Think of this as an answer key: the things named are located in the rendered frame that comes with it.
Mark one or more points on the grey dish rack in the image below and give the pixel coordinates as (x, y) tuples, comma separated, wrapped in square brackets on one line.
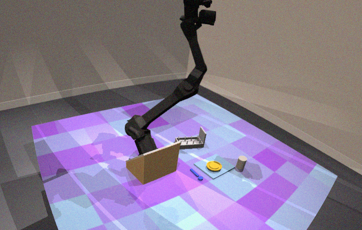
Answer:
[(192, 142)]

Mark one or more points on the light blue flat square mat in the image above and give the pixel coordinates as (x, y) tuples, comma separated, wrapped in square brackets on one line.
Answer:
[(226, 166)]

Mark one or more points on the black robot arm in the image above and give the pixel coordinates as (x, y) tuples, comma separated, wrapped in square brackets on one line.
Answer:
[(136, 127)]

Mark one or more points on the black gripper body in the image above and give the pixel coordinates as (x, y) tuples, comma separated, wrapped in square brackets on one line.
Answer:
[(191, 5)]

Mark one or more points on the beige cylinder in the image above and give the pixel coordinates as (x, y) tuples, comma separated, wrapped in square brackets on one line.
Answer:
[(241, 162)]

